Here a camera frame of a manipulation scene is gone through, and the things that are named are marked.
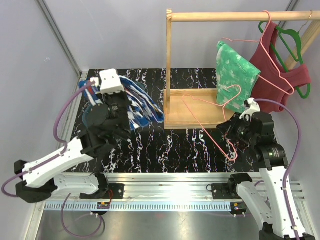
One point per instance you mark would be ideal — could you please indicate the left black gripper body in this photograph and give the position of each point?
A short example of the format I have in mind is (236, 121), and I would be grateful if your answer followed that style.
(117, 102)

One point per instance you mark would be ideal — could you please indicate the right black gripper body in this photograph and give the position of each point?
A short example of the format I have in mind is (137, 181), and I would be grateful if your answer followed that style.
(240, 129)

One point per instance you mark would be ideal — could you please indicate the blue patterned trousers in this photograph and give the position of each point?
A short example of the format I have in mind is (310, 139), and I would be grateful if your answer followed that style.
(154, 111)

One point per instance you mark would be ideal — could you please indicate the pink wire hanger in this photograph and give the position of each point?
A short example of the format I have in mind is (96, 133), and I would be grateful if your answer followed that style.
(202, 109)
(268, 55)

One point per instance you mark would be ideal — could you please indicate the green white trousers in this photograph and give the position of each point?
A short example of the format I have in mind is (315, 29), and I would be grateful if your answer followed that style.
(236, 78)

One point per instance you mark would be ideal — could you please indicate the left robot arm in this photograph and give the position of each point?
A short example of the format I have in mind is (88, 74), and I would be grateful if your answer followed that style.
(44, 178)

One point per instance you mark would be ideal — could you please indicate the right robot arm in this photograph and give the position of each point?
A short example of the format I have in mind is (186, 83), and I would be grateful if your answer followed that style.
(277, 219)

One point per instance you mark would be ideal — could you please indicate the teal plastic basket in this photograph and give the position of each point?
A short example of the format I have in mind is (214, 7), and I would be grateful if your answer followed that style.
(136, 113)

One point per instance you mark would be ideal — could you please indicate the wooden clothes rack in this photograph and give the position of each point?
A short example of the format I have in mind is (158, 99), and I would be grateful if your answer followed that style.
(173, 105)

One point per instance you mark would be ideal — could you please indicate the maroon tank top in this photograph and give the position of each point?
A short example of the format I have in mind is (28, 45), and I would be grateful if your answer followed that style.
(274, 82)

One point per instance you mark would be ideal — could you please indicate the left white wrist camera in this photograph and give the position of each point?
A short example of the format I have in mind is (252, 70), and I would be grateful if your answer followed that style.
(108, 82)

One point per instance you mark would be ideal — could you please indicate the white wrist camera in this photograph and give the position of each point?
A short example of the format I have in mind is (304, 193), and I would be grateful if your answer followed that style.
(251, 107)
(108, 82)

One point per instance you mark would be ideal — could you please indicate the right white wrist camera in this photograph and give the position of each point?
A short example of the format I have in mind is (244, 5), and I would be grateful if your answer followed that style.
(251, 107)

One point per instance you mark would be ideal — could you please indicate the aluminium corner post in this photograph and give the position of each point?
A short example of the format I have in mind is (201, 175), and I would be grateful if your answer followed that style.
(49, 18)

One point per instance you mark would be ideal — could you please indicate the aluminium mounting rail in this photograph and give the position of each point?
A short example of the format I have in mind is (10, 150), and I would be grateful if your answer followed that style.
(153, 192)

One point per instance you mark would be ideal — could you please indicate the copper wire hanger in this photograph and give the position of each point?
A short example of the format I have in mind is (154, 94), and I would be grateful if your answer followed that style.
(306, 22)

